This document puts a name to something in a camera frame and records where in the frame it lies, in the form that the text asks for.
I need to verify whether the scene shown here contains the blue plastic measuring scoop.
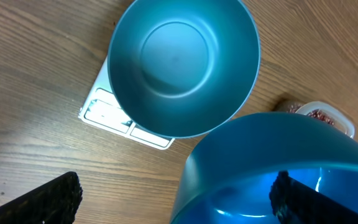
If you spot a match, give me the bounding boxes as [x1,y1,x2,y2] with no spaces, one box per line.
[170,112,358,223]

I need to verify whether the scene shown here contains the teal metal bowl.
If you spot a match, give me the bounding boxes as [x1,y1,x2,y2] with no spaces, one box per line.
[107,0,261,138]

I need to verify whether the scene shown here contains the clear plastic container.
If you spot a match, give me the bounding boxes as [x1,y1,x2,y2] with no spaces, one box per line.
[273,100,356,139]

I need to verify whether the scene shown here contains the white digital kitchen scale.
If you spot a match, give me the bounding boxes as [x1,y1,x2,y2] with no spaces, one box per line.
[78,62,174,150]

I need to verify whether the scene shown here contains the red adzuki beans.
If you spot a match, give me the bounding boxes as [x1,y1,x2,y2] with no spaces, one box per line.
[285,103,335,126]

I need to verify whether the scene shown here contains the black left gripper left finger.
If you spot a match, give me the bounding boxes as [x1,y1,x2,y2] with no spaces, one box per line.
[0,171,83,224]

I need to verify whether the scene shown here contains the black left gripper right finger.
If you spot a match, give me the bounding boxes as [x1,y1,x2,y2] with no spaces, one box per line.
[268,170,358,224]

